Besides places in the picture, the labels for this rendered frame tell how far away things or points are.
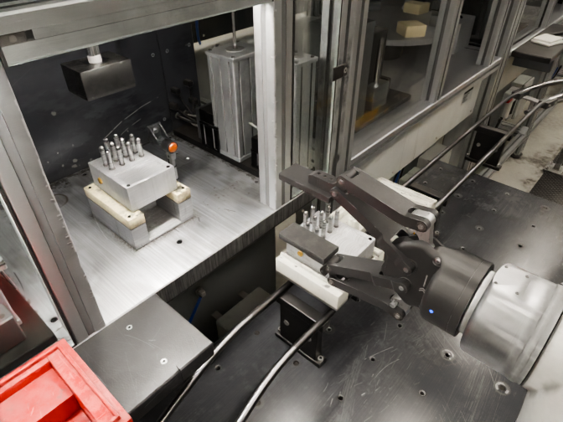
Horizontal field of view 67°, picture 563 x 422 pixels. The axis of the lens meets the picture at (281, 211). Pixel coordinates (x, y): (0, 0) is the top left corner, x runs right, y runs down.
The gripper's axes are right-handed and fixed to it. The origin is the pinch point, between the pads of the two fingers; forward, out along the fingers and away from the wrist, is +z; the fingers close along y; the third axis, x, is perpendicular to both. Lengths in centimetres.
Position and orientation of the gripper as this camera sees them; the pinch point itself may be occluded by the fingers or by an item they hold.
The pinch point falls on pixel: (303, 210)
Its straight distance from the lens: 49.5
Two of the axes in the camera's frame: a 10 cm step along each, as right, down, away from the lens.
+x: -6.6, 4.6, -5.9
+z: -7.5, -4.1, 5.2
